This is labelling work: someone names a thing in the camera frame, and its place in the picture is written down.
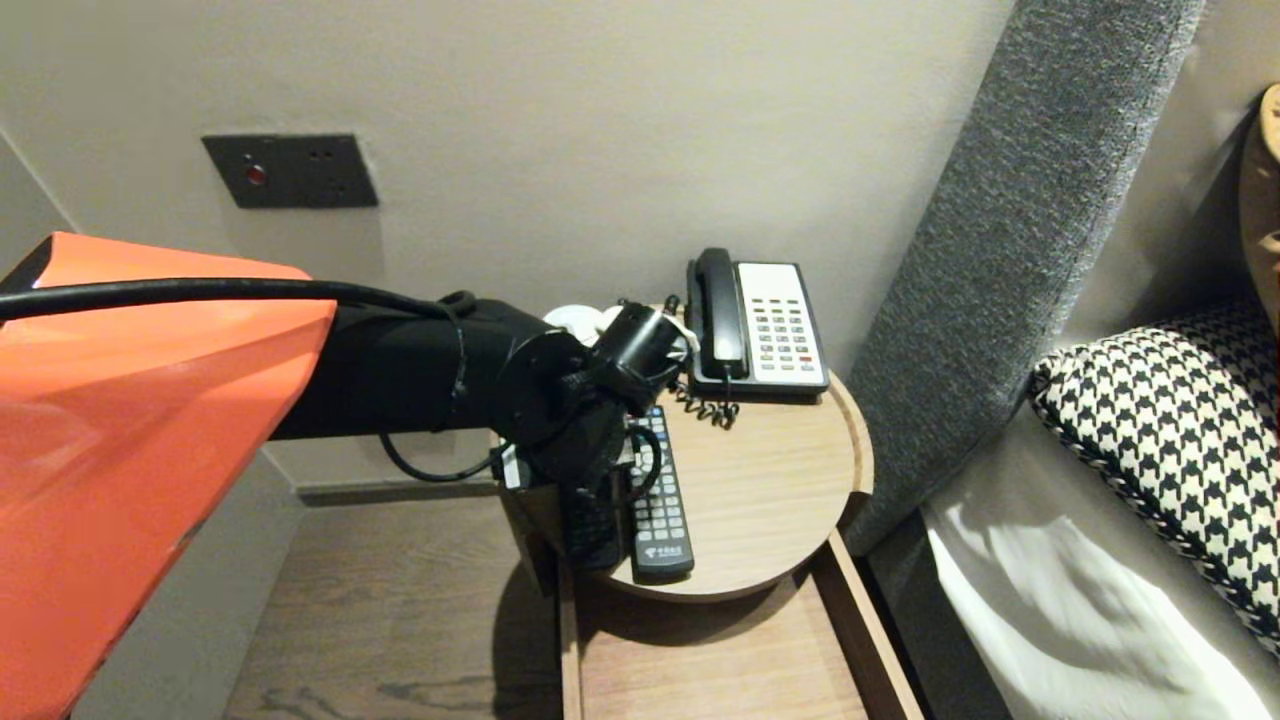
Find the wooden curved-front drawer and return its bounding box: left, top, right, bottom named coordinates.
left=558, top=530, right=926, bottom=720

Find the white round bowl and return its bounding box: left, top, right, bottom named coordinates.
left=545, top=304, right=607, bottom=339

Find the round wooden side table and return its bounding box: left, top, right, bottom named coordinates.
left=490, top=305, right=874, bottom=603

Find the grey brown baseboard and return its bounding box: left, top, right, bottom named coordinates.
left=296, top=478, right=501, bottom=508

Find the black telephone handset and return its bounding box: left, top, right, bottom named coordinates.
left=693, top=248, right=750, bottom=381

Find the black and white desk telephone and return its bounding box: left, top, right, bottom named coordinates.
left=686, top=260, right=830, bottom=404

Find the dark grey bed base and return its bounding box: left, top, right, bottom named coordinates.
left=865, top=510, right=1011, bottom=720

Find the grey fabric headboard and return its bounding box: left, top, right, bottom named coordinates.
left=845, top=0, right=1206, bottom=556

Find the white bedding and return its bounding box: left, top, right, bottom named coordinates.
left=920, top=400, right=1280, bottom=720

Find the black white houndstooth pillow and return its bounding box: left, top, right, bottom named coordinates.
left=1028, top=305, right=1280, bottom=656

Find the beige upholstered headboard panel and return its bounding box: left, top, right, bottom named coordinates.
left=1060, top=0, right=1280, bottom=349

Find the tan brown cushion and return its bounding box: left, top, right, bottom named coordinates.
left=1238, top=85, right=1280, bottom=341

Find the black and white wrist camera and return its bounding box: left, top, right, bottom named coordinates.
left=588, top=300, right=693, bottom=416

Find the black coiled telephone cord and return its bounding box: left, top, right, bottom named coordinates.
left=618, top=296, right=741, bottom=429

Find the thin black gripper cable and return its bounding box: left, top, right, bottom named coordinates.
left=378, top=425, right=661, bottom=503

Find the dark wall switch panel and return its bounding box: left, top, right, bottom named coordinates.
left=202, top=134, right=380, bottom=210

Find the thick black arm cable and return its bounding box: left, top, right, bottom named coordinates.
left=0, top=278, right=477, bottom=325

